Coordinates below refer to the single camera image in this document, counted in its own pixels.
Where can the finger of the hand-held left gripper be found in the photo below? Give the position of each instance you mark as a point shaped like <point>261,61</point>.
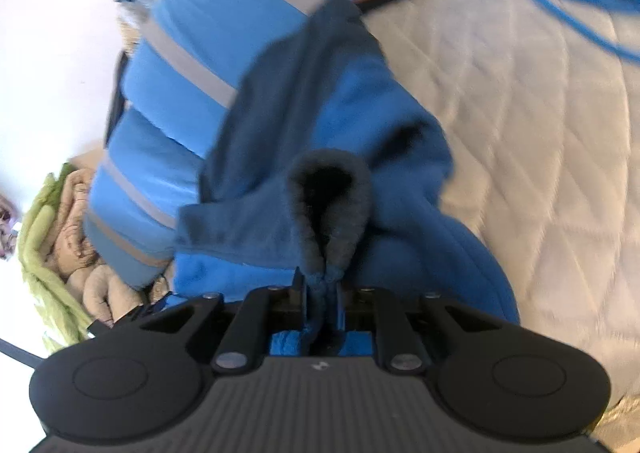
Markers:
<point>125,315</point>

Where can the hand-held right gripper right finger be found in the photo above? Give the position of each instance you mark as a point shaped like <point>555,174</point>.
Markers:
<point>341,308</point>

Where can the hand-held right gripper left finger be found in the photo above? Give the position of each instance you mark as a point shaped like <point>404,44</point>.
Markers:
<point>299,298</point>

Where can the blue fleece jacket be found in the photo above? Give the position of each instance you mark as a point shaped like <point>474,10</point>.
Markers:
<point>375,133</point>

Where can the cream comforter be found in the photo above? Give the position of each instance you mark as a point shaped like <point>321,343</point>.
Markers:
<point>105,293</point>

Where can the beige knitted blanket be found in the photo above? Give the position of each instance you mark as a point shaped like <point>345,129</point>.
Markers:
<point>70,233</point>

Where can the light green blanket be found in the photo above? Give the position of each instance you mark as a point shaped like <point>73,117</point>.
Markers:
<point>40,243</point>

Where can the folded grey cloth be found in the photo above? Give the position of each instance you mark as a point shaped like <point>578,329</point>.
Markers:
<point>116,108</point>

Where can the white quilted bedspread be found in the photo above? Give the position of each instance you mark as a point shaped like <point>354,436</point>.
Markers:
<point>550,158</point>

